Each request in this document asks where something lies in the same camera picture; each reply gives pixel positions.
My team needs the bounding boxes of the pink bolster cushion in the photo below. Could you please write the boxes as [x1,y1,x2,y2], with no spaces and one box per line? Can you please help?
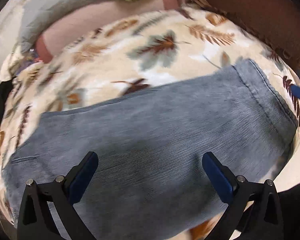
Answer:
[36,0,185,63]

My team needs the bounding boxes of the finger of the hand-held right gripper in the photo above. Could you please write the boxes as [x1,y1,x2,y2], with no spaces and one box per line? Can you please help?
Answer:
[290,84,300,105]

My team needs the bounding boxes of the grey quilted pillow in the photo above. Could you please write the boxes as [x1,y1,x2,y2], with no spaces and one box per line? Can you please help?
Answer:
[17,0,120,53]

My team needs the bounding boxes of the purple printed packet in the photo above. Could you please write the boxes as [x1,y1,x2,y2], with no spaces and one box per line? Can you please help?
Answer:
[22,50,43,66]

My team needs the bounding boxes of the leaf-print fleece blanket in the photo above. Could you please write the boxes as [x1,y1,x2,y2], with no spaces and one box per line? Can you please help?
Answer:
[0,5,300,240]

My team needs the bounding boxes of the blue-grey denim pants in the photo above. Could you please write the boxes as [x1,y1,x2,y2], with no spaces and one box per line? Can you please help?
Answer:
[9,58,298,240]

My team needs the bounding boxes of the black cloth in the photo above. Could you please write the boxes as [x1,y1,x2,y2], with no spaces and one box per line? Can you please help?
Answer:
[0,80,14,125]

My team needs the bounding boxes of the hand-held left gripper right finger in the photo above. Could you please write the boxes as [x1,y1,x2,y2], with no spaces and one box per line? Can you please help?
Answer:
[202,152,284,240]

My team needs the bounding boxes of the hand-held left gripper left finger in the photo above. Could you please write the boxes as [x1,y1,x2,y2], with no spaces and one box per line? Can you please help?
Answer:
[17,151,99,240]

